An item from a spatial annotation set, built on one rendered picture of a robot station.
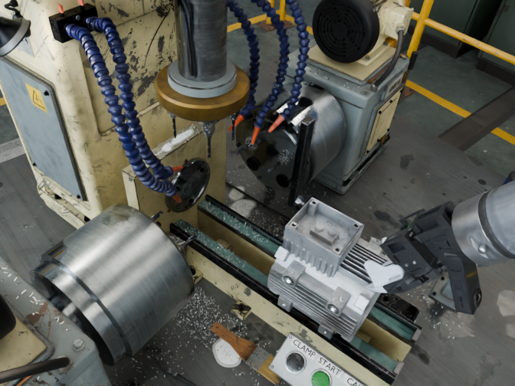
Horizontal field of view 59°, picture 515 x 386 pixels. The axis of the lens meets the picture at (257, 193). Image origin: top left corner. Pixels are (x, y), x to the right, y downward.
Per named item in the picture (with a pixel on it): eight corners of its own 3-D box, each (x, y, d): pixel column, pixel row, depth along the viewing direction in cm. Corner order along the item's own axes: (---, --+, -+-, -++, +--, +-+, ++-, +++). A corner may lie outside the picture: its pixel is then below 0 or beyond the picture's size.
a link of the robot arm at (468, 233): (534, 229, 60) (515, 276, 54) (501, 240, 64) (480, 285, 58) (490, 178, 59) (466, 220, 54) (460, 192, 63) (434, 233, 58)
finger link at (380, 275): (349, 265, 77) (391, 244, 70) (372, 291, 77) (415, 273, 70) (342, 276, 74) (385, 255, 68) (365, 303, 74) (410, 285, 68)
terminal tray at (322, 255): (280, 249, 92) (283, 226, 86) (307, 218, 98) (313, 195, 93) (332, 280, 87) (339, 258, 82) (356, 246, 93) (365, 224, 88)
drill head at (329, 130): (214, 181, 127) (213, 107, 109) (294, 117, 151) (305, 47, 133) (287, 226, 117) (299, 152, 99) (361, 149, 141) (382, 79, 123)
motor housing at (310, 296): (263, 303, 100) (270, 251, 86) (307, 250, 111) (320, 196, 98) (342, 357, 92) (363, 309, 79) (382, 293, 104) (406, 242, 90)
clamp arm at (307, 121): (284, 204, 111) (297, 119, 93) (291, 197, 113) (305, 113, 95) (296, 210, 110) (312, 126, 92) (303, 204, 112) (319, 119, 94)
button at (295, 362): (284, 364, 77) (282, 364, 76) (293, 348, 78) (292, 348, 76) (299, 375, 76) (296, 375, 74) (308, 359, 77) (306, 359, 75)
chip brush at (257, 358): (206, 334, 107) (206, 332, 106) (219, 318, 110) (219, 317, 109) (277, 387, 99) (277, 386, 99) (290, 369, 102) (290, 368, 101)
